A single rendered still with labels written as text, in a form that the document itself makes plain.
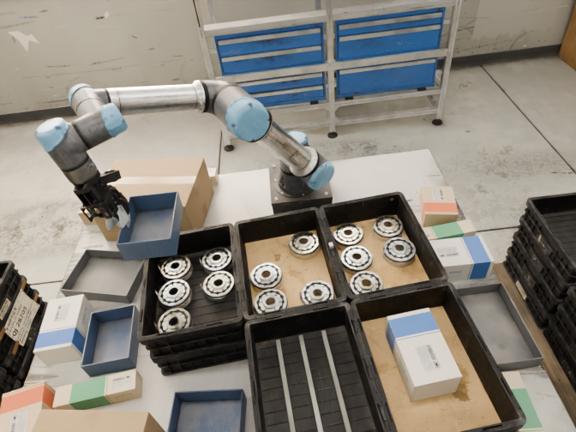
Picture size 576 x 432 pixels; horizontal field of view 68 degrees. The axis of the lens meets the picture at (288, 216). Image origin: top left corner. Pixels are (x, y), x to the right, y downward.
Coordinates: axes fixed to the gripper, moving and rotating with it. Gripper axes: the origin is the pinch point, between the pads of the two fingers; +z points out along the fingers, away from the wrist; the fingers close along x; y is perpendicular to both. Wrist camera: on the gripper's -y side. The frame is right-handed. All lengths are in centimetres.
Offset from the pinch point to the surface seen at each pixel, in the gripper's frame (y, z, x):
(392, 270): 4, 39, 74
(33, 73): -274, 44, -180
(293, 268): 0, 35, 42
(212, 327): 25.4, 22.2, 20.8
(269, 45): -195, 39, 34
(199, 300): 8.8, 31.0, 11.6
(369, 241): -9, 39, 69
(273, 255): -7, 34, 36
